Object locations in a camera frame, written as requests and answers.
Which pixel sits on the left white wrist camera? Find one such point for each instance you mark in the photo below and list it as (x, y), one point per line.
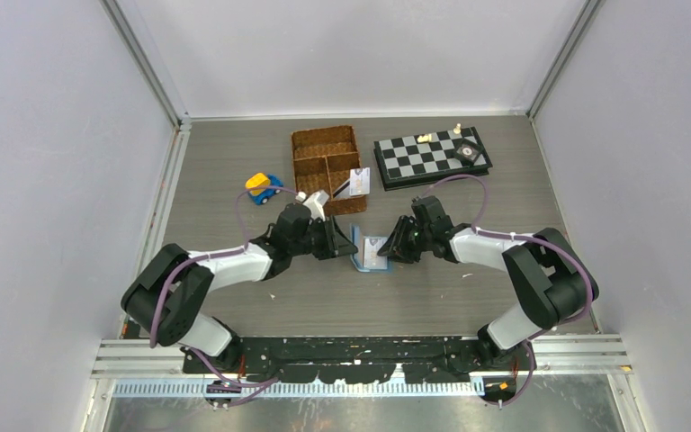
(315, 202)

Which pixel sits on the blue yellow toy car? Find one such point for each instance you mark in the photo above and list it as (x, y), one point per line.
(261, 187)

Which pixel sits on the blue card holder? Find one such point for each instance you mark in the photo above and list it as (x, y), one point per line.
(357, 259)

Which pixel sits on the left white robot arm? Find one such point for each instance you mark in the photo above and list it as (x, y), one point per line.
(166, 297)

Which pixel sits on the black square box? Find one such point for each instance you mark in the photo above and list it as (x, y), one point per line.
(468, 153)

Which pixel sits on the brown wicker basket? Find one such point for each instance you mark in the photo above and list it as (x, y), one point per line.
(322, 160)

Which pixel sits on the black white chessboard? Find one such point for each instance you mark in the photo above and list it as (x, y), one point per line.
(403, 163)

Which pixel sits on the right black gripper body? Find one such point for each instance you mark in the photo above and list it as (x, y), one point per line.
(423, 237)

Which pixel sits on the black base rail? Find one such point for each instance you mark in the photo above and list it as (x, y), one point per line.
(356, 360)

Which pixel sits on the cream chess piece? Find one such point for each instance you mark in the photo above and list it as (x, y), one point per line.
(424, 138)

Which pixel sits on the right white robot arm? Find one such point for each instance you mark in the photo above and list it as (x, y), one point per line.
(551, 284)

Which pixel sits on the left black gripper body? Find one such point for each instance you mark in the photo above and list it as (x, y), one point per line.
(316, 241)

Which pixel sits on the cards in basket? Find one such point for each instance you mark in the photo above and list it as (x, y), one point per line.
(342, 191)

